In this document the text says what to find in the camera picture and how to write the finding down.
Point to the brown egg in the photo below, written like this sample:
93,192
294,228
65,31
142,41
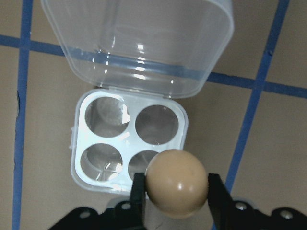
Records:
177,183

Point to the clear plastic egg box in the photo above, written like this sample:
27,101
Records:
144,36

